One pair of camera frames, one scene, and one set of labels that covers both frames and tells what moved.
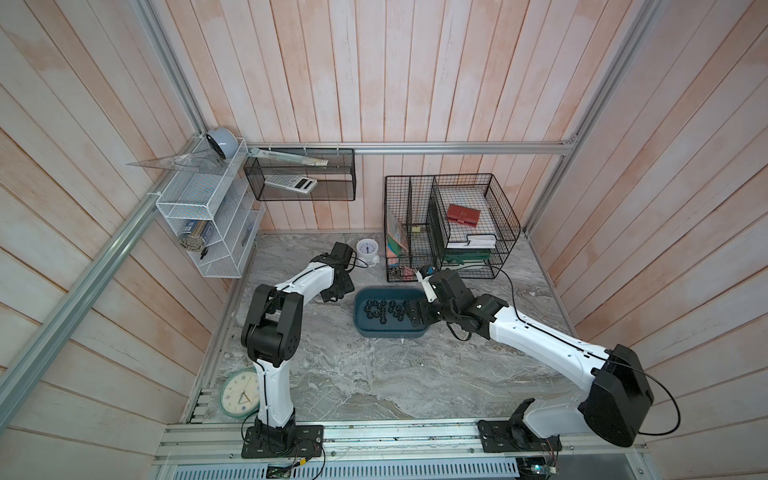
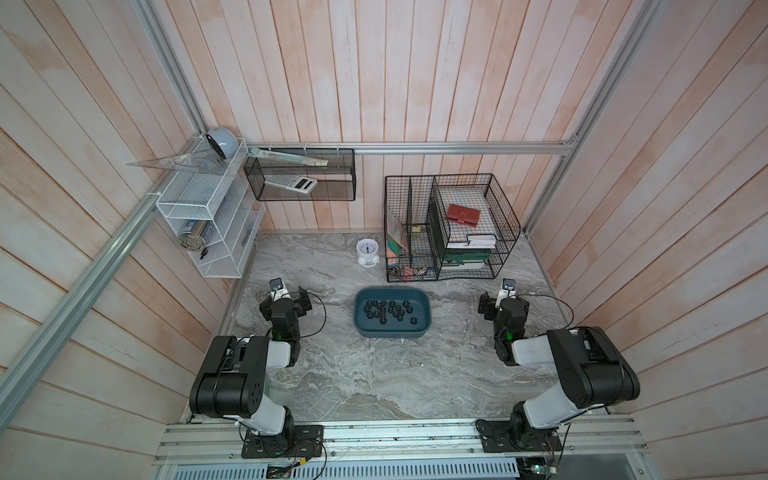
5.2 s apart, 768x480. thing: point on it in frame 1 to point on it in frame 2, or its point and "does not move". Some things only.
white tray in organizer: [475, 241] does not move
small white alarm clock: [367, 251] does not move
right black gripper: [423, 306] to [488, 303]
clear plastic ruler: [261, 152] does not move
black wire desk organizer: [459, 224] does not move
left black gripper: [348, 287] to [301, 304]
